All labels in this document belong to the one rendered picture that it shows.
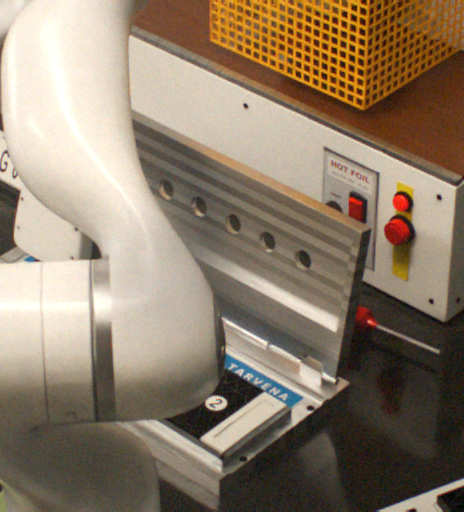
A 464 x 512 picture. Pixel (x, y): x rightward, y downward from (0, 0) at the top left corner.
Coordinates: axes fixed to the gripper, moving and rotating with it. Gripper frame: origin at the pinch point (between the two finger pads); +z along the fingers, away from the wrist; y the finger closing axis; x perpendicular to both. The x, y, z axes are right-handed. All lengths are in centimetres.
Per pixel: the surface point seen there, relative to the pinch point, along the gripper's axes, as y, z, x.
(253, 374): 22.7, 1.1, 7.4
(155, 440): 22.3, 4.0, -7.0
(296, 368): 25.3, 0.4, 11.3
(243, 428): 28.4, 1.7, -0.7
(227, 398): 24.1, 1.2, 1.6
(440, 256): 30.3, -10.6, 27.3
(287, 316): 23.9, -5.7, 10.1
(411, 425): 38.8, 1.8, 14.4
